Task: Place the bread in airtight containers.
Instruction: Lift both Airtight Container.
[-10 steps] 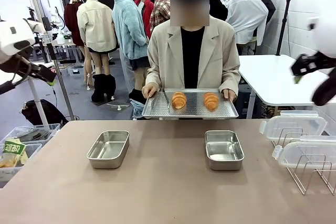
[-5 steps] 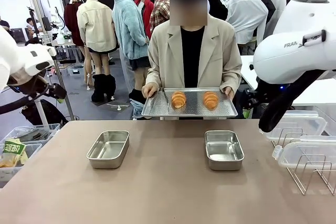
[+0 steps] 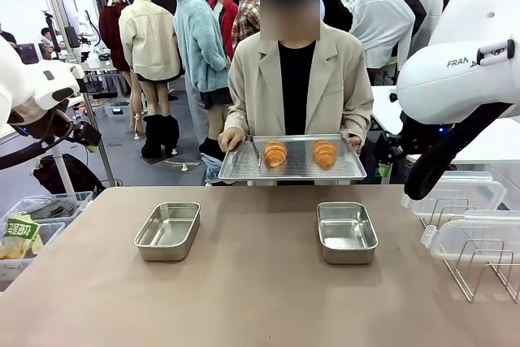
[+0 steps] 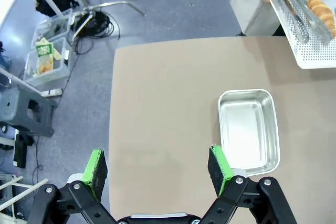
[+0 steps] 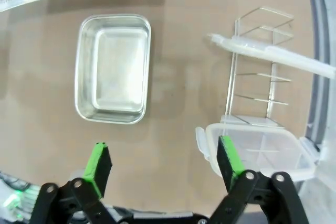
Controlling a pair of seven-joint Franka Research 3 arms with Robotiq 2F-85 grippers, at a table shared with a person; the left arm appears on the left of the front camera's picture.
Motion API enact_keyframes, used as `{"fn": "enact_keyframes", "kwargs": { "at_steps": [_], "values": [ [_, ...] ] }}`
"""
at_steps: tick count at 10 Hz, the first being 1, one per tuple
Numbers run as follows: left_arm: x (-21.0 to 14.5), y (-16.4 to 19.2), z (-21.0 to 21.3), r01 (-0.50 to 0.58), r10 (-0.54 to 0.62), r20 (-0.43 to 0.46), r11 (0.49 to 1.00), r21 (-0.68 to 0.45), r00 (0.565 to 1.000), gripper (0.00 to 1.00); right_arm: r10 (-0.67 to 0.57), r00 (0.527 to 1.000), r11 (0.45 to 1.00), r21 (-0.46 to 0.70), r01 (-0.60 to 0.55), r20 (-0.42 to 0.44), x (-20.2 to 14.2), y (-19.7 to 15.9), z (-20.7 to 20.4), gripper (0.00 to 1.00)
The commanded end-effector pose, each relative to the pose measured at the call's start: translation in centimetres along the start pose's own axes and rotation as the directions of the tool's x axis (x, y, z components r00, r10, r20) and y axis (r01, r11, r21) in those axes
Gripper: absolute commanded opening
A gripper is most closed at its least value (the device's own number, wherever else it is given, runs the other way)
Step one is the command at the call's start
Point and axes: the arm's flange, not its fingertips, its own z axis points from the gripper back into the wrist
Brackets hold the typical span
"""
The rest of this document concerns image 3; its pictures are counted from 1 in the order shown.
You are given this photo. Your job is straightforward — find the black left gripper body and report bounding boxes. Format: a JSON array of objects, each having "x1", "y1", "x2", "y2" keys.
[{"x1": 71, "y1": 119, "x2": 103, "y2": 147}]

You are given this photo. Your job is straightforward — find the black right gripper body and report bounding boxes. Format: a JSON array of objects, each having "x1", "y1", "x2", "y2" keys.
[{"x1": 375, "y1": 117, "x2": 415, "y2": 169}]

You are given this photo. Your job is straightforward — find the golden croissant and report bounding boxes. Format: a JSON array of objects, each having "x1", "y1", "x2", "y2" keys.
[
  {"x1": 262, "y1": 140, "x2": 288, "y2": 169},
  {"x1": 311, "y1": 139, "x2": 338, "y2": 170}
]

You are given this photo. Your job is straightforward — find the rectangular steel container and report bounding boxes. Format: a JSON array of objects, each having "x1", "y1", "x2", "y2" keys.
[
  {"x1": 133, "y1": 201, "x2": 202, "y2": 263},
  {"x1": 315, "y1": 201, "x2": 379, "y2": 266}
]

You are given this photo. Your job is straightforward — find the perforated metal baking tray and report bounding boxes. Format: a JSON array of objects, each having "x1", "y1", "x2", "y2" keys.
[{"x1": 218, "y1": 132, "x2": 368, "y2": 185}]

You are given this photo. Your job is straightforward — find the person's left forearm beige sleeve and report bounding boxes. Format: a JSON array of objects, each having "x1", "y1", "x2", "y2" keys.
[{"x1": 340, "y1": 106, "x2": 374, "y2": 141}]

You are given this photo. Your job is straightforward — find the person's right forearm beige sleeve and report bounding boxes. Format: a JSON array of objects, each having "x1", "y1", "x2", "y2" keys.
[{"x1": 224, "y1": 106, "x2": 255, "y2": 139}]

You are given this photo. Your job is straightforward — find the person's left hand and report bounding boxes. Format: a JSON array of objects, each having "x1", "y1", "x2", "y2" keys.
[{"x1": 340, "y1": 132, "x2": 363, "y2": 157}]

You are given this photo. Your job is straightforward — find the person's right hand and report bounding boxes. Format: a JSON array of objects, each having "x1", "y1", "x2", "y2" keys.
[{"x1": 218, "y1": 127, "x2": 245, "y2": 158}]

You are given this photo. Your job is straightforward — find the slanted metal pole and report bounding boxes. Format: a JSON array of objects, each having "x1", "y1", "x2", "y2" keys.
[{"x1": 38, "y1": 0, "x2": 118, "y2": 188}]

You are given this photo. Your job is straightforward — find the black bag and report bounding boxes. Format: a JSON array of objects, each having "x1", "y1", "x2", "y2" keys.
[{"x1": 32, "y1": 153, "x2": 107, "y2": 197}]

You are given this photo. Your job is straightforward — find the clear storage crate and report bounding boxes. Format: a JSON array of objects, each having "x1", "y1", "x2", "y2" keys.
[{"x1": 103, "y1": 99, "x2": 133, "y2": 118}]

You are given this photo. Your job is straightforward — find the clear plastic bin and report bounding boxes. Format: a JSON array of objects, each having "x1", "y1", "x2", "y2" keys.
[
  {"x1": 0, "y1": 191, "x2": 95, "y2": 226},
  {"x1": 0, "y1": 220, "x2": 68, "y2": 293}
]

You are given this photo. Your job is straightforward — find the background workbench with equipment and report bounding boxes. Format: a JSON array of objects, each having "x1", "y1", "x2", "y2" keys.
[{"x1": 67, "y1": 48, "x2": 131, "y2": 98}]

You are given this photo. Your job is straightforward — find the dark grey bagged items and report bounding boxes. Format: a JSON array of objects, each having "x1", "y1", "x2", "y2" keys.
[{"x1": 24, "y1": 198, "x2": 80, "y2": 220}]

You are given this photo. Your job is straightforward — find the person in beige jacket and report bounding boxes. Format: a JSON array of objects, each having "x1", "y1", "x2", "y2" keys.
[{"x1": 224, "y1": 0, "x2": 374, "y2": 185}]

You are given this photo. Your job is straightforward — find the seated person in background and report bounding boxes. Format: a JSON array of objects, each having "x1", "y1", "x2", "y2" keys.
[{"x1": 40, "y1": 26, "x2": 62, "y2": 59}]

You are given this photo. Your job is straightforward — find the mannequin in dark red top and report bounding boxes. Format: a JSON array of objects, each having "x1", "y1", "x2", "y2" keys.
[{"x1": 98, "y1": 0, "x2": 144, "y2": 141}]

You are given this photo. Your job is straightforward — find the green and yellow snack bag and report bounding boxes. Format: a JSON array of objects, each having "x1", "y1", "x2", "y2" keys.
[{"x1": 0, "y1": 212, "x2": 44, "y2": 261}]

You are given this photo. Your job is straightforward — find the mannequin in cream jacket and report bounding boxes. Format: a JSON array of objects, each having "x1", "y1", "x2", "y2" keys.
[{"x1": 118, "y1": 0, "x2": 183, "y2": 159}]

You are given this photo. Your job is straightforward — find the crumpled blue jeans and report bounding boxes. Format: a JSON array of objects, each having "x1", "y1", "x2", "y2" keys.
[{"x1": 201, "y1": 154, "x2": 223, "y2": 185}]

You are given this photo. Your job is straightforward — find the person in black shirt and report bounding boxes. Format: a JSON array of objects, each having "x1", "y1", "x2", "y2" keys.
[{"x1": 0, "y1": 24, "x2": 20, "y2": 50}]

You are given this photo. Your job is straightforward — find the mannequin in white shirt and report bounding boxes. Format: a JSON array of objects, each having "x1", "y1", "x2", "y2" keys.
[{"x1": 349, "y1": 0, "x2": 416, "y2": 70}]

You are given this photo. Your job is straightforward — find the mannequin in light blue fleece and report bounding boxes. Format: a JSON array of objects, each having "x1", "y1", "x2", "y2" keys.
[{"x1": 173, "y1": 0, "x2": 232, "y2": 161}]

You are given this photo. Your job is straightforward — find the mannequin in red jacket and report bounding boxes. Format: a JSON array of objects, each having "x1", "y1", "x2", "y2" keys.
[{"x1": 206, "y1": 0, "x2": 240, "y2": 72}]

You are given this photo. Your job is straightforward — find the mannequin in plaid shirt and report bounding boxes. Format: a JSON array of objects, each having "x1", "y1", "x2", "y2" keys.
[{"x1": 231, "y1": 0, "x2": 262, "y2": 51}]

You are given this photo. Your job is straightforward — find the black cable sleeve right arm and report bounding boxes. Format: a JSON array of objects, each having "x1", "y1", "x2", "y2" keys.
[{"x1": 404, "y1": 101, "x2": 517, "y2": 202}]

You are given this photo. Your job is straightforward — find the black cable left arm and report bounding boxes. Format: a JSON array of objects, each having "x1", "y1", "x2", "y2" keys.
[{"x1": 0, "y1": 109, "x2": 76, "y2": 171}]

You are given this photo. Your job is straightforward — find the metal wire lid rack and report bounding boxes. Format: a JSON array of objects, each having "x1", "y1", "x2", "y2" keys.
[{"x1": 418, "y1": 196, "x2": 520, "y2": 304}]

